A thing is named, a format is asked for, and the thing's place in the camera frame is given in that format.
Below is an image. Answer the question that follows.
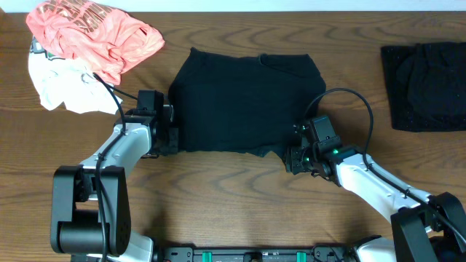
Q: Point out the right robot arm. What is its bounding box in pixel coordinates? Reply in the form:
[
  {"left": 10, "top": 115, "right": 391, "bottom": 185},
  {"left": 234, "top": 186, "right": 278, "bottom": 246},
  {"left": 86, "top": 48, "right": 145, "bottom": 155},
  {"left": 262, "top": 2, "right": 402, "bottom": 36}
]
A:
[{"left": 283, "top": 116, "right": 465, "bottom": 261}]

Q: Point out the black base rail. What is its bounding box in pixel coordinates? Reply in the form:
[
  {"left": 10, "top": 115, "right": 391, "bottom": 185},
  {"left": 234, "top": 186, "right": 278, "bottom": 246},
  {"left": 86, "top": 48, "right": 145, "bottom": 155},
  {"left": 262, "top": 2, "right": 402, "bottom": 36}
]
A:
[{"left": 152, "top": 244, "right": 359, "bottom": 262}]

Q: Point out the white t-shirt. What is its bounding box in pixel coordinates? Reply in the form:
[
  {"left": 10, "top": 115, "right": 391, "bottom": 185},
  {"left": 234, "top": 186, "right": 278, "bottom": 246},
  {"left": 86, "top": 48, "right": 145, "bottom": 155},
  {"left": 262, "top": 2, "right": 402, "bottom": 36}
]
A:
[{"left": 28, "top": 39, "right": 122, "bottom": 114}]

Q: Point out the folded black garment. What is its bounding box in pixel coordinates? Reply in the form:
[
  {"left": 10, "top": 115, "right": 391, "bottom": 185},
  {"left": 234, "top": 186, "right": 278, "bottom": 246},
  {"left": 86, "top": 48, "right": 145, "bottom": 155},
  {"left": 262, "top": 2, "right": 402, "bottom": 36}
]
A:
[{"left": 381, "top": 42, "right": 465, "bottom": 132}]

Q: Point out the orange t-shirt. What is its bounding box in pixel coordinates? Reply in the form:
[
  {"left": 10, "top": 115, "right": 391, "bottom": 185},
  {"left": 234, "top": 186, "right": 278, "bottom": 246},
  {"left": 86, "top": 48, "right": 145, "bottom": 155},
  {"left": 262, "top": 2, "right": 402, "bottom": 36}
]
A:
[{"left": 26, "top": 0, "right": 165, "bottom": 85}]

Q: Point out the black t-shirt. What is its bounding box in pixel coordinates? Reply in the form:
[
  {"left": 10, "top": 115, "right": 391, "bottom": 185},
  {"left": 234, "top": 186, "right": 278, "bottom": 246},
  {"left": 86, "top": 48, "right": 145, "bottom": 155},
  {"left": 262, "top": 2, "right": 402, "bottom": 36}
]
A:
[{"left": 168, "top": 48, "right": 326, "bottom": 157}]

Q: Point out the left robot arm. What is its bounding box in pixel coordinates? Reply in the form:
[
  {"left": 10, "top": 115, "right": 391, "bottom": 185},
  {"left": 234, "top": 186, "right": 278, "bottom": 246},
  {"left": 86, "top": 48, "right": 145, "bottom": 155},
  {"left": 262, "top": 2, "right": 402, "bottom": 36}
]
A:
[{"left": 50, "top": 90, "right": 178, "bottom": 261}]

